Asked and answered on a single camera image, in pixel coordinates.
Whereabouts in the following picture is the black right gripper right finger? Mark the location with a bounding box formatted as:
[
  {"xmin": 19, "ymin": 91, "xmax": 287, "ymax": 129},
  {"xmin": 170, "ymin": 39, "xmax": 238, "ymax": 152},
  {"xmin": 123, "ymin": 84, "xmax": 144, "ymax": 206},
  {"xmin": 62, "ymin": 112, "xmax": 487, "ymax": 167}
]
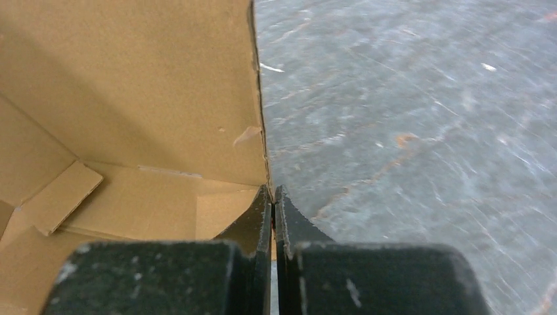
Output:
[{"xmin": 274, "ymin": 186, "xmax": 489, "ymax": 314}]

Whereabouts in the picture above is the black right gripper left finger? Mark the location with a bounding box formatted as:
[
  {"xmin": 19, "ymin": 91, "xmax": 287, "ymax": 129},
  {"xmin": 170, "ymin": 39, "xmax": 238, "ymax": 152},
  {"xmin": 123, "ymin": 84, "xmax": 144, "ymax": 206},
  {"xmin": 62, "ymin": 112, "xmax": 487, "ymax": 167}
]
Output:
[{"xmin": 41, "ymin": 185, "xmax": 272, "ymax": 314}]

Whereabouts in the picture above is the brown cardboard box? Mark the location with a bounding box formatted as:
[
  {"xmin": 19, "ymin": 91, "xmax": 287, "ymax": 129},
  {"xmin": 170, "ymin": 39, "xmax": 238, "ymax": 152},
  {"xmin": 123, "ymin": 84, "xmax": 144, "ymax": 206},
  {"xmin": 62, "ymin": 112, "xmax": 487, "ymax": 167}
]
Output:
[{"xmin": 1, "ymin": 1, "xmax": 271, "ymax": 314}]

